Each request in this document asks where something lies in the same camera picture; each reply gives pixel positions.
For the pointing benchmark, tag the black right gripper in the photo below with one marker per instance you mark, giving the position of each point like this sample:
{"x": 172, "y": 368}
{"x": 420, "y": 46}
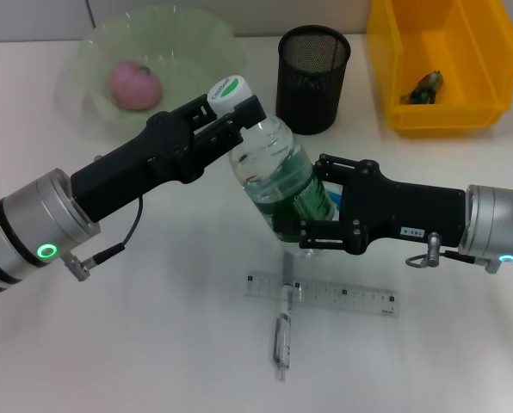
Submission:
{"x": 403, "y": 211}

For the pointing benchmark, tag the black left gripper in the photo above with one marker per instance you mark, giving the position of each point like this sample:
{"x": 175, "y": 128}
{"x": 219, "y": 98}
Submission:
{"x": 131, "y": 168}

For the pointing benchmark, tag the blue scissors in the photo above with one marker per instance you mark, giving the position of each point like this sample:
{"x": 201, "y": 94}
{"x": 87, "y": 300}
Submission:
{"x": 336, "y": 198}

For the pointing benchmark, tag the clear water bottle green label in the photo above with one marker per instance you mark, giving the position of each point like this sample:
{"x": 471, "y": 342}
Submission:
{"x": 278, "y": 172}

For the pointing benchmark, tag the pink toy peach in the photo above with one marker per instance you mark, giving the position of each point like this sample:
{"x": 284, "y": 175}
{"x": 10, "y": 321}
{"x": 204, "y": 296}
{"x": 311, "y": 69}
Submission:
{"x": 136, "y": 88}

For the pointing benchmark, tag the green plastic wrapper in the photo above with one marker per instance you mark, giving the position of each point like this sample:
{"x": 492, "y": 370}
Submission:
{"x": 424, "y": 88}

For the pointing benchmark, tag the black mesh pen holder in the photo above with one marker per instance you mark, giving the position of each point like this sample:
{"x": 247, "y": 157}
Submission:
{"x": 310, "y": 94}

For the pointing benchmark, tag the clear plastic ruler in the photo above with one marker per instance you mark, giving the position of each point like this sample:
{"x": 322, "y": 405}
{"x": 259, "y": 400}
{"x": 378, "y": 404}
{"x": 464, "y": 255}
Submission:
{"x": 347, "y": 297}

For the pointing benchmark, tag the silver ballpoint pen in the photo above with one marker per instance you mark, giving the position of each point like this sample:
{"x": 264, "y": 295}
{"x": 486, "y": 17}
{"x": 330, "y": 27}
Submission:
{"x": 284, "y": 322}

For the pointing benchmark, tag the translucent green plastic bowl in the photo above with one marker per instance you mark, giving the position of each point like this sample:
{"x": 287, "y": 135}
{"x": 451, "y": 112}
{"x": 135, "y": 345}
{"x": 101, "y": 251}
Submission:
{"x": 183, "y": 56}

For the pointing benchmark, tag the yellow plastic storage bin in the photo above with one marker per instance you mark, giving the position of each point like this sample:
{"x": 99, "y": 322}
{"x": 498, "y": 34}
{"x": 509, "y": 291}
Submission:
{"x": 467, "y": 51}

